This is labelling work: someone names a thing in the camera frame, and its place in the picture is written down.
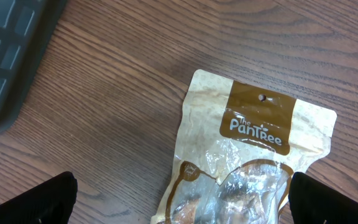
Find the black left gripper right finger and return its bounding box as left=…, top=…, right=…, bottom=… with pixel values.
left=288, top=172, right=358, bottom=224

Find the beige brown snack pouch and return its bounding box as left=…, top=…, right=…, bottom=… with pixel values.
left=151, top=70, right=337, bottom=223

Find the grey plastic mesh basket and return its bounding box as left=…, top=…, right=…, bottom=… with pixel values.
left=0, top=0, right=67, bottom=132

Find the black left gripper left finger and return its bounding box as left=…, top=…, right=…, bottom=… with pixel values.
left=0, top=171, right=78, bottom=224

